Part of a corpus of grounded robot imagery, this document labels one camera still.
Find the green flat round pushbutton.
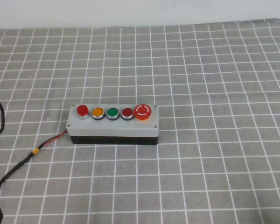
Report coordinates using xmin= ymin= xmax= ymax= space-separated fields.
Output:
xmin=105 ymin=107 xmax=119 ymax=121

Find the red mushroom emergency stop button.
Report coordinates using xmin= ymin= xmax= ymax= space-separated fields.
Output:
xmin=133 ymin=104 xmax=152 ymax=121

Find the grey and black button box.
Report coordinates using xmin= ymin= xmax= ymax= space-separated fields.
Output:
xmin=66 ymin=103 xmax=160 ymax=146

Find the grey white-checked tablecloth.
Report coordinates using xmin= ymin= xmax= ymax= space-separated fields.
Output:
xmin=0 ymin=18 xmax=280 ymax=224

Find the yellow flat round pushbutton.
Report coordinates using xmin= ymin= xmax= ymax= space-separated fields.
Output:
xmin=91 ymin=107 xmax=105 ymax=121

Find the red-black power cable yellow connector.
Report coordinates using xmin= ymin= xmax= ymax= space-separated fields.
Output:
xmin=0 ymin=129 xmax=68 ymax=199

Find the red flat round pushbutton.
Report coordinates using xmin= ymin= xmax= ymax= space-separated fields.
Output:
xmin=120 ymin=107 xmax=134 ymax=121

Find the red raised dome pushbutton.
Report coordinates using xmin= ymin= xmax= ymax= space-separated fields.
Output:
xmin=76 ymin=105 xmax=89 ymax=120

